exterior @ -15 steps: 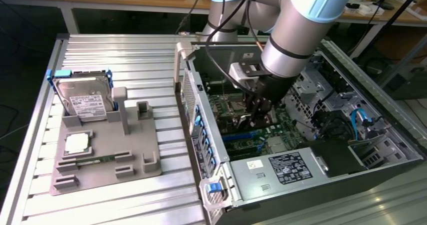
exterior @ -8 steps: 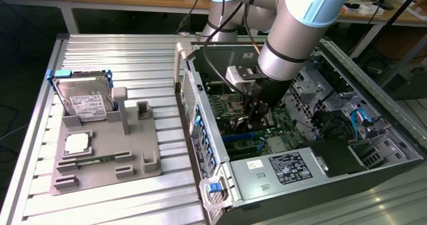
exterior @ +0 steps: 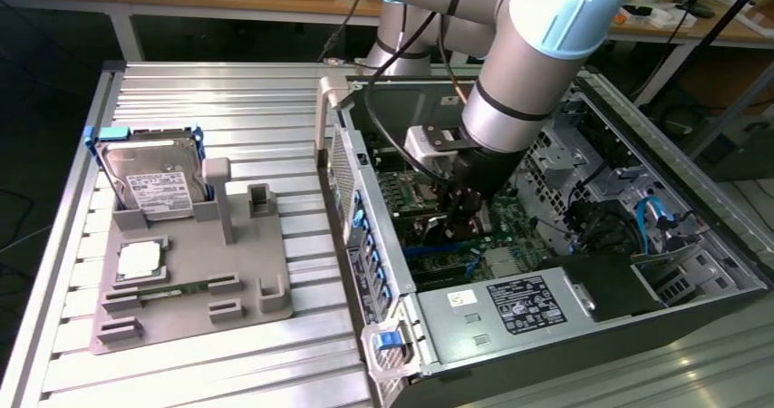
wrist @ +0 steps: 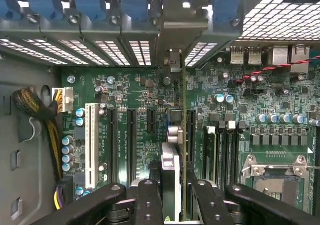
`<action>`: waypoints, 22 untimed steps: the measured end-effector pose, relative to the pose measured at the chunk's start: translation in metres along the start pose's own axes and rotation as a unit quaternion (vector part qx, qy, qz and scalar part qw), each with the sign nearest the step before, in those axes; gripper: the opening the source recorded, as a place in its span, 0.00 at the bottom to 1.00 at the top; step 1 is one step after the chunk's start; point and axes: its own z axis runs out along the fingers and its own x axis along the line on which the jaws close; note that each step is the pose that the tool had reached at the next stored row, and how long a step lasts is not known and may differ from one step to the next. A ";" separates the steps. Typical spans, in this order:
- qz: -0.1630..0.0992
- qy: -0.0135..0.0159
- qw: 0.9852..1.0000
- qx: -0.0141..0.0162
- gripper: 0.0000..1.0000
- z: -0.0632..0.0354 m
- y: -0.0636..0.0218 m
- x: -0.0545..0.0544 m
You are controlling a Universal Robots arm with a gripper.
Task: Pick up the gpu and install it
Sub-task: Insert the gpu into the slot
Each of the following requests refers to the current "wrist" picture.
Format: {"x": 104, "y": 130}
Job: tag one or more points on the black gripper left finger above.
{"x": 150, "y": 205}

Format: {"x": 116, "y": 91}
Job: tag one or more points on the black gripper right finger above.
{"x": 207, "y": 205}

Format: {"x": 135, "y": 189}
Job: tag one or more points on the black long expansion slot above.
{"x": 132, "y": 147}
{"x": 113, "y": 147}

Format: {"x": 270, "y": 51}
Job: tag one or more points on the CPU socket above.
{"x": 270, "y": 185}

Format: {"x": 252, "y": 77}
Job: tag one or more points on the white PCI slot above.
{"x": 90, "y": 147}

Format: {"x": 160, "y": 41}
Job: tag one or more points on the black short expansion slot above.
{"x": 151, "y": 121}

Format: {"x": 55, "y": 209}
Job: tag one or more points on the thin metal locking lever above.
{"x": 313, "y": 167}

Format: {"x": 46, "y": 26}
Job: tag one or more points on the green motherboard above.
{"x": 140, "y": 92}

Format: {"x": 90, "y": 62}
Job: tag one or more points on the white power connector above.
{"x": 66, "y": 100}

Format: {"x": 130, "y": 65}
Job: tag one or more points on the silver USB port stack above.
{"x": 255, "y": 56}
{"x": 237, "y": 56}

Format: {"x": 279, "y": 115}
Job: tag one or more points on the silver network port block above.
{"x": 298, "y": 60}

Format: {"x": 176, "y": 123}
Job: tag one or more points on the black open PC case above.
{"x": 25, "y": 72}

